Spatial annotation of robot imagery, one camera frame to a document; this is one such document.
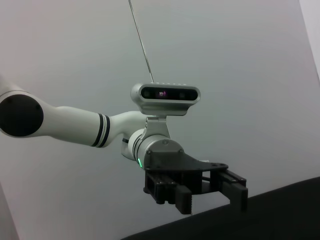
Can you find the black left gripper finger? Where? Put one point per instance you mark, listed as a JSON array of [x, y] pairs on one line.
[[183, 200], [235, 192]]

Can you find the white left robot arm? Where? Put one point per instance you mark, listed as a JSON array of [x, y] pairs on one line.
[[75, 122]]

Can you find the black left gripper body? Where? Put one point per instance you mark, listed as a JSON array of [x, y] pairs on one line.
[[170, 162]]

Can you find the black tablecloth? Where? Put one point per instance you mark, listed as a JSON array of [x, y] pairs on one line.
[[275, 220]]

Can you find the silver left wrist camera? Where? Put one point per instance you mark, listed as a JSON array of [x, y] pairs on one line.
[[170, 95]]

